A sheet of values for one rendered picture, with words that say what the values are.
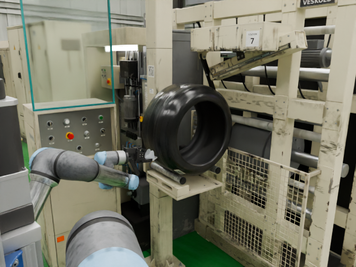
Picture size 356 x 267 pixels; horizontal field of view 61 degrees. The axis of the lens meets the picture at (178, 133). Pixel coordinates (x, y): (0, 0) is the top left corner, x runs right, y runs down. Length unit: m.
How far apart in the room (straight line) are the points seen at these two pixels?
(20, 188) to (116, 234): 0.32
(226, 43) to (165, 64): 0.43
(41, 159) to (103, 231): 0.84
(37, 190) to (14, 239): 0.55
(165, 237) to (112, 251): 1.98
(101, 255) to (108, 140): 1.91
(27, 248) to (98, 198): 1.64
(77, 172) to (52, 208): 1.08
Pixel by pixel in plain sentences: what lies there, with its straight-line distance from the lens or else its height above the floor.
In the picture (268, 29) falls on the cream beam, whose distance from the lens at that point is 1.73.
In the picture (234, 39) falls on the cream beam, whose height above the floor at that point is 1.70.
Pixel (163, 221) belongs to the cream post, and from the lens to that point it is 2.34.
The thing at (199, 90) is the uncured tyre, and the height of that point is 1.42.
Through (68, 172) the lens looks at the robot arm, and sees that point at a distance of 1.23.
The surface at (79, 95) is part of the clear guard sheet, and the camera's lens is 2.17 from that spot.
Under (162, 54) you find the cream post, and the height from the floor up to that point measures 1.62.
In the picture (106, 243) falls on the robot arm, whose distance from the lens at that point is 0.46.
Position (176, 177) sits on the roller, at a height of 0.91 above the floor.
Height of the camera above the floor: 1.62
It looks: 15 degrees down
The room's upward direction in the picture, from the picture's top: straight up
